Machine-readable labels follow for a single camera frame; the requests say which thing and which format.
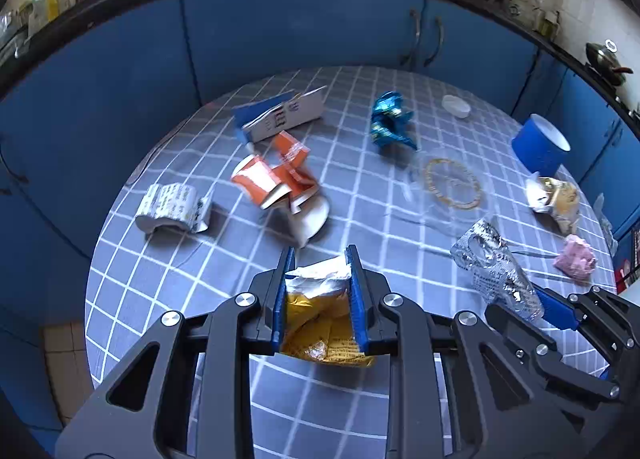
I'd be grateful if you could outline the silver foil wrapper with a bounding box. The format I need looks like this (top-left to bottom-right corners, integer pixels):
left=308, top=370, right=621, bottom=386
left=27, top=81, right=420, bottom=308
left=450, top=219, right=544, bottom=321

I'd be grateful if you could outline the clear plastic round lid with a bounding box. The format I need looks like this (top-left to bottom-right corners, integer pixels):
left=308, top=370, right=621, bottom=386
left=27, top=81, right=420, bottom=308
left=405, top=150, right=494, bottom=237

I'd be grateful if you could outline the orange crumpled carton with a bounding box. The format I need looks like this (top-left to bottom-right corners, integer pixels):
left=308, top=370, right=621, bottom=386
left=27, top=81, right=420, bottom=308
left=231, top=131, right=330, bottom=248

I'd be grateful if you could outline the small silver crumpled wrapper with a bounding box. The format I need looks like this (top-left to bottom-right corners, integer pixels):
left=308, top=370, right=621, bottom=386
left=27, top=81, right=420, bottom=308
left=134, top=183, right=212, bottom=234

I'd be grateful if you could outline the blue paper cup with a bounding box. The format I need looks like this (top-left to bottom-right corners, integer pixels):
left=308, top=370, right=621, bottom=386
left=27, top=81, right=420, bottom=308
left=511, top=114, right=570, bottom=178

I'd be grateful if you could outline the blue foil wrapper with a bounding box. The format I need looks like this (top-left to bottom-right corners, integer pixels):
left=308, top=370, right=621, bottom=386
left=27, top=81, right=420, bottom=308
left=370, top=91, right=418, bottom=150

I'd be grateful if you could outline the white blue torn carton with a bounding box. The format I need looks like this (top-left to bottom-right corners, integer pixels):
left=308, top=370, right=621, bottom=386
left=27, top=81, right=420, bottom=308
left=232, top=86, right=326, bottom=143

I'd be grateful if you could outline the black wok with lid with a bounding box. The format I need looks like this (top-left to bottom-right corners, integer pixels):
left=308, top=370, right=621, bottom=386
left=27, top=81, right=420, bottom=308
left=585, top=39, right=634, bottom=88

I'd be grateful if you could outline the bread in clear bag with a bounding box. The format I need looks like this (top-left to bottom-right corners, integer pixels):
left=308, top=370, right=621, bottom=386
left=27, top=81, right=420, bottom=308
left=525, top=172, right=580, bottom=236

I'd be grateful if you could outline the green kettle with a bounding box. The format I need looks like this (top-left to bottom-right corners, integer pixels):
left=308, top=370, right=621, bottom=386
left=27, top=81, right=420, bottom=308
left=506, top=0, right=540, bottom=29

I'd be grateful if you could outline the white plastic lid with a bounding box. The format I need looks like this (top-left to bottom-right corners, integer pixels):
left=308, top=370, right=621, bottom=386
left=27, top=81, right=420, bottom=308
left=442, top=94, right=471, bottom=119

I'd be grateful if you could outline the yellow wrapper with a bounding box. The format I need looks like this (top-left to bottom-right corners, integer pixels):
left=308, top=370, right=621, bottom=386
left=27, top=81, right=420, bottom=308
left=280, top=254, right=374, bottom=367

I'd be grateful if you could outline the pink crumpled wrapper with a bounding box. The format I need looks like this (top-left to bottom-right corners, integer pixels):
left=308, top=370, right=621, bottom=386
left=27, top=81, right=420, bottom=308
left=553, top=234, right=597, bottom=281

